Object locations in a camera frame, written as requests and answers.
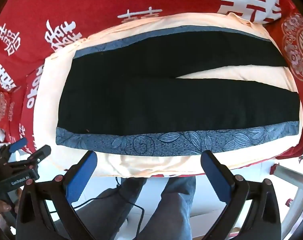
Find red printed bedsheet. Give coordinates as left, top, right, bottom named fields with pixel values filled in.
left=0, top=0, right=303, bottom=179

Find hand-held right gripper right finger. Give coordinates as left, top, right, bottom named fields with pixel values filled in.
left=200, top=150, right=283, bottom=240

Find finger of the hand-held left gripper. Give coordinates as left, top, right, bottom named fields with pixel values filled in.
left=13, top=144, right=52, bottom=170
left=1, top=137, right=27, bottom=155

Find person's left leg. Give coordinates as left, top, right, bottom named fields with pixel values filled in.
left=76, top=176, right=148, bottom=240

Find person's right leg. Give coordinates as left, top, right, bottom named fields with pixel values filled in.
left=139, top=176, right=197, bottom=240

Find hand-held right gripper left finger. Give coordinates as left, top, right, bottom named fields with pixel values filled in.
left=15, top=150, right=98, bottom=240

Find black pants with blue trim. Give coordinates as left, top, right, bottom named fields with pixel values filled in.
left=56, top=25, right=300, bottom=157

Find person's leg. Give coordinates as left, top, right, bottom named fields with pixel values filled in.
left=76, top=176, right=148, bottom=240
left=139, top=176, right=197, bottom=240

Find black cable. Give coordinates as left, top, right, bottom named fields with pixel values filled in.
left=45, top=177, right=145, bottom=233

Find cream blanket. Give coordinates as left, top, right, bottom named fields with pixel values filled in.
left=33, top=12, right=303, bottom=179

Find grey metal frame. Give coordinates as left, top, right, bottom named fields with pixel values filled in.
left=270, top=155, right=303, bottom=235

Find person's left hand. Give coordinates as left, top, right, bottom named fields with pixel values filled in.
left=0, top=201, right=18, bottom=230

